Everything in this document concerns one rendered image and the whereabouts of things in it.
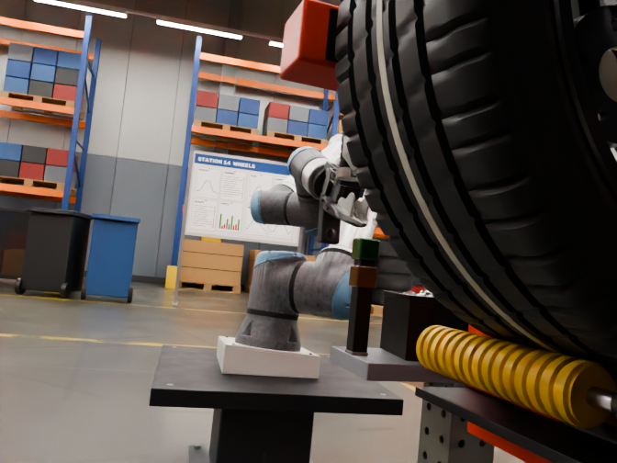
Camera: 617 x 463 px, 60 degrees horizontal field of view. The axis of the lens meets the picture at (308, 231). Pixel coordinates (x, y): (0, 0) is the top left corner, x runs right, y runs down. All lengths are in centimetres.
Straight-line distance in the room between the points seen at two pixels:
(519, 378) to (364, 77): 32
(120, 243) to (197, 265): 373
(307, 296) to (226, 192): 529
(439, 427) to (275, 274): 64
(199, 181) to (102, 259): 144
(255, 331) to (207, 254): 854
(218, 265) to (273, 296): 854
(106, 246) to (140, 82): 588
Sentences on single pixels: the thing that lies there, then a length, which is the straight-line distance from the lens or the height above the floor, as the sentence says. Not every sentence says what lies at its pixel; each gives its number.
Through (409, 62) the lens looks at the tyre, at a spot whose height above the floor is 76.
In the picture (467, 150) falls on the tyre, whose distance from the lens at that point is 41.
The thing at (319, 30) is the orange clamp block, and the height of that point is 85.
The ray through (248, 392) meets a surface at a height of 30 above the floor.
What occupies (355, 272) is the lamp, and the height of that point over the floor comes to 60.
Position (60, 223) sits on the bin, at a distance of 656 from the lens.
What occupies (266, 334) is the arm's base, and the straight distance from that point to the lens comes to 150.
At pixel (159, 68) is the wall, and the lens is 1185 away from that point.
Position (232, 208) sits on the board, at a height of 123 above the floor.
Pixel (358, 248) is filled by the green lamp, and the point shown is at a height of 64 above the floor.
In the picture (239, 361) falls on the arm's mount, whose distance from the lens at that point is 147.
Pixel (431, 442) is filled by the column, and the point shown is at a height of 29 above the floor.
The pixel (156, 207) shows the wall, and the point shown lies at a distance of 1126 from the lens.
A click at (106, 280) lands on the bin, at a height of 24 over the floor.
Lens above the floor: 60
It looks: 4 degrees up
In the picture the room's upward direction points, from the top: 6 degrees clockwise
